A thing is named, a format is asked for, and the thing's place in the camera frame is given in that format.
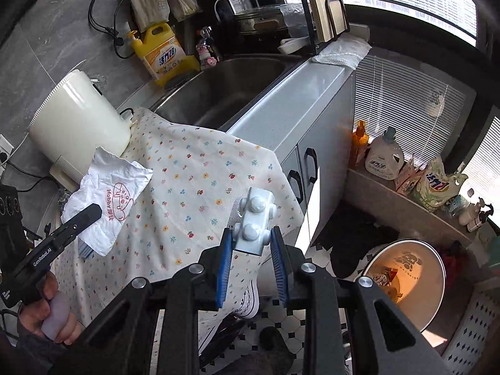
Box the orange spray bottle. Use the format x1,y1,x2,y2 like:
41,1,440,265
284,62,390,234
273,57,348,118
349,120,369,168

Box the pink soap dispenser bottle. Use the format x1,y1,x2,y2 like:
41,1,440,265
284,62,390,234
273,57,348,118
196,26,220,70

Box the white laundry detergent jug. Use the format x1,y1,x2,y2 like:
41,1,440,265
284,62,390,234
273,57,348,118
364,127,404,180

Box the left hand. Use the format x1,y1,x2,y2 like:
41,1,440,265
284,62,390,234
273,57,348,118
19,272,83,345

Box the small white milk carton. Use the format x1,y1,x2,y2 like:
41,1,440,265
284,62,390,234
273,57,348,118
232,187,277,257

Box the white plastic bag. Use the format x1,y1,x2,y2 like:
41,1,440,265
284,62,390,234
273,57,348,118
62,147,153,257

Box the cream air fryer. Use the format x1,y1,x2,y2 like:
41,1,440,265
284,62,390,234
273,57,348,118
28,69,134,188

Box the floral white tablecloth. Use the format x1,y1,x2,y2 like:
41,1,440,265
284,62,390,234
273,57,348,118
52,108,303,328

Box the green detergent refill pouch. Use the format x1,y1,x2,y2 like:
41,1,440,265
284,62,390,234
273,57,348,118
409,156,469,213

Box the grey cabinet with handles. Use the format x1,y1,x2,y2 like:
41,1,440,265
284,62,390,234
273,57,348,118
228,60,355,250

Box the orange round trash bin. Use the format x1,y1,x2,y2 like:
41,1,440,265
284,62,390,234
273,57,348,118
361,239,446,331

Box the black dish rack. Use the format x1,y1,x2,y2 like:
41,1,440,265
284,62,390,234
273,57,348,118
213,0,351,54

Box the yellow detergent bottle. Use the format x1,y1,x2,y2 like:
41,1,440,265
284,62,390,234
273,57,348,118
127,22,201,87

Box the black power cable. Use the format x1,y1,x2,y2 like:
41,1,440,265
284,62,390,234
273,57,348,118
87,0,136,60

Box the white folded dishcloth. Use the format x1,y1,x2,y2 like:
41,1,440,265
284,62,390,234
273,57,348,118
312,34,371,70

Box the stainless steel sink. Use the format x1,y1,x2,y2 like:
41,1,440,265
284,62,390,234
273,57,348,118
150,54,304,131

